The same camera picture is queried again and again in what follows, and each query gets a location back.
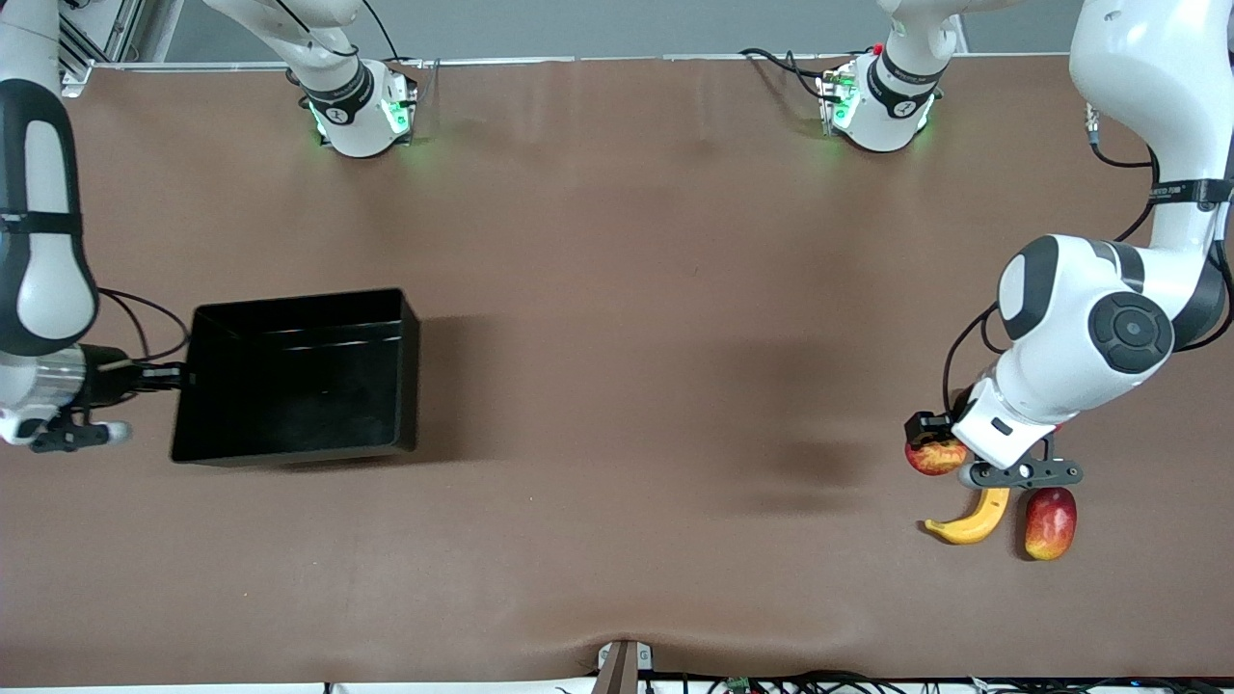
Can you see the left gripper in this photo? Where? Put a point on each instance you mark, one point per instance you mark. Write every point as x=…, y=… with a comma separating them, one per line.
x=927, y=424

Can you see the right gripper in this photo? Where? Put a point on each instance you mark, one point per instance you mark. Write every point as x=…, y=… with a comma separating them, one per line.
x=109, y=376

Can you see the red yellow striped apple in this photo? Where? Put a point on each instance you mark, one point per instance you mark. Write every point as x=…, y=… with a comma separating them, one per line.
x=930, y=458

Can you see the yellow banana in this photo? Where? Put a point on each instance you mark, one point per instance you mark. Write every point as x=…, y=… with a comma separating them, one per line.
x=974, y=525

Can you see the black plastic box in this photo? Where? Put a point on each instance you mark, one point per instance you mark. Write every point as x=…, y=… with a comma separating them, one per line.
x=299, y=405

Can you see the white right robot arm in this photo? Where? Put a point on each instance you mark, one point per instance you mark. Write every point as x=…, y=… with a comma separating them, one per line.
x=357, y=125

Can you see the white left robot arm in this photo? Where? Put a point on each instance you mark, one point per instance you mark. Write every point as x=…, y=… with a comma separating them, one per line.
x=1060, y=318

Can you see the red yellow mango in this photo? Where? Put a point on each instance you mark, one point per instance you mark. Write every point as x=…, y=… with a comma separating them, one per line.
x=1051, y=525

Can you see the small green circuit board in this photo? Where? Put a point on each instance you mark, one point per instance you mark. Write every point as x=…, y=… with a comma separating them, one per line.
x=738, y=684

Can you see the brown table cover mat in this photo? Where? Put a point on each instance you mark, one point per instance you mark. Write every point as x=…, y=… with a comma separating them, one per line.
x=617, y=241

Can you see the aluminium frame profile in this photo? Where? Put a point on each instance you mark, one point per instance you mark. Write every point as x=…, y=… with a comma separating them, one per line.
x=77, y=79

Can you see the grey clamp bracket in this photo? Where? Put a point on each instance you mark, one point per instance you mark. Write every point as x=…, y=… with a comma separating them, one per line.
x=644, y=658

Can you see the brown camera stand post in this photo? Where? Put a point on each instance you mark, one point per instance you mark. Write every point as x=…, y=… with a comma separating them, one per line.
x=617, y=675

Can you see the metal table edge rail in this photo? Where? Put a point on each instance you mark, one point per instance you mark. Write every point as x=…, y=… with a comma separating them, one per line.
x=627, y=60

